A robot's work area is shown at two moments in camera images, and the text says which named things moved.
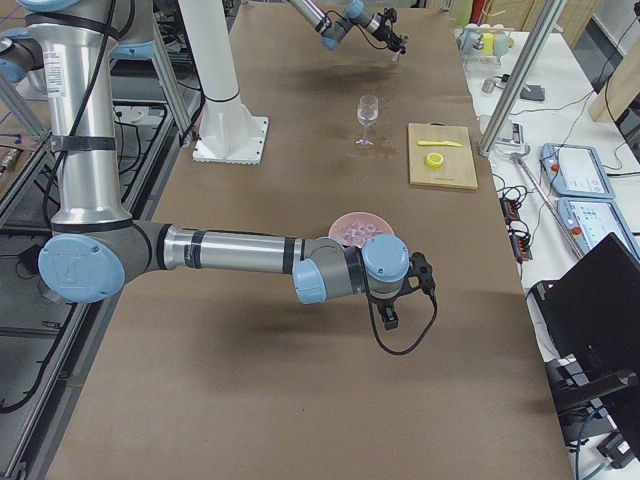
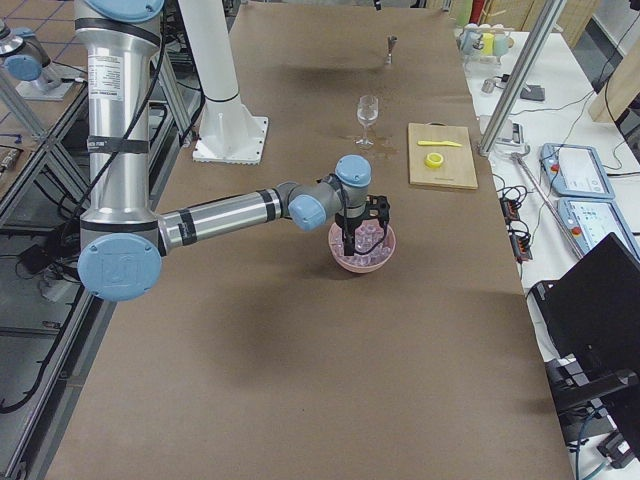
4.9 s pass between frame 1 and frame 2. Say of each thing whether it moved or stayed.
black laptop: stayed
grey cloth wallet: stayed
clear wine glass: stayed
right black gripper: moved
